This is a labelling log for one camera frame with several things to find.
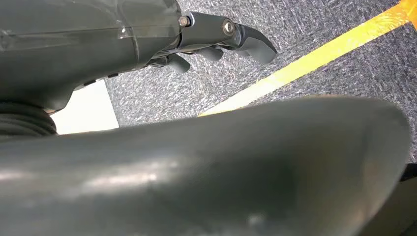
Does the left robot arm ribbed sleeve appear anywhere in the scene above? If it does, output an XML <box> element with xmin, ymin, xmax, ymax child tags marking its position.
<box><xmin>0</xmin><ymin>99</ymin><xmax>59</xmax><ymax>141</ymax></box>

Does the yellow floor tape strip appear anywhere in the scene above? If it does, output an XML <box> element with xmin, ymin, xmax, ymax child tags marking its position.
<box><xmin>198</xmin><ymin>0</ymin><xmax>417</xmax><ymax>118</ymax></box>

